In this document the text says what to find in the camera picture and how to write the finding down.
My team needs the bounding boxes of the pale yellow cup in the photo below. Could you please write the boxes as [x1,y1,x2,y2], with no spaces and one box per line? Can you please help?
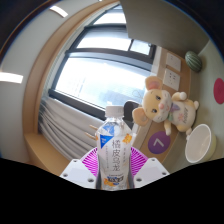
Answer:
[184,123,218,164]

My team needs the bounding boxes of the grey-green desk partition panel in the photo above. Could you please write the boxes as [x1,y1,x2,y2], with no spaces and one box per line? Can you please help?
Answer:
[119,0,210,58]

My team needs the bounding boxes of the clear plastic drink bottle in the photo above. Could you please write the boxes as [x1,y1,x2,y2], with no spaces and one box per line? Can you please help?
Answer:
[95,105,137,191]

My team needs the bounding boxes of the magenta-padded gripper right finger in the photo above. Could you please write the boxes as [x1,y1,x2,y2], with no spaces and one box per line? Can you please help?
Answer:
[128,146,171,189]

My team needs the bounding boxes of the ceiling lights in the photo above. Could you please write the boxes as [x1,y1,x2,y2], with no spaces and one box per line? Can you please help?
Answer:
[0,4,69,84]

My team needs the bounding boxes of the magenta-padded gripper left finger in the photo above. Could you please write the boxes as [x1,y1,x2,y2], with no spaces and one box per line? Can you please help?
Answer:
[59,147,100,189]

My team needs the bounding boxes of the beige curtain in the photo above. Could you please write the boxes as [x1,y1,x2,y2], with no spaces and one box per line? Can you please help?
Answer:
[37,96,101,161]

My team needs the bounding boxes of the white wall socket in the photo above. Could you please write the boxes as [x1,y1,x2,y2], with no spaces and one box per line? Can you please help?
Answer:
[162,68,181,91]
[165,52,182,73]

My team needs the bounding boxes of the round purple number sign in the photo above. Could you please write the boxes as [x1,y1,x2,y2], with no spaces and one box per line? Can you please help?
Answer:
[147,130,172,155]

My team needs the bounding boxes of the beige plush mouse toy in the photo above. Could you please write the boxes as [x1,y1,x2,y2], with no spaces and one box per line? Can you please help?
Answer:
[131,75,200,137]

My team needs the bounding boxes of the flat round red coaster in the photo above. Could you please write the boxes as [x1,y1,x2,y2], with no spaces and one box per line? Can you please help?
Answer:
[213,77,224,105]

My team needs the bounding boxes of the dark-framed window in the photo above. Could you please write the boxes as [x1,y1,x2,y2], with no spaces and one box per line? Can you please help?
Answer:
[48,3,158,122]

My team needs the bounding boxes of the round green cactus ornament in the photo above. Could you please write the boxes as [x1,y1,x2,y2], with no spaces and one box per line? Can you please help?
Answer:
[184,50,203,73]

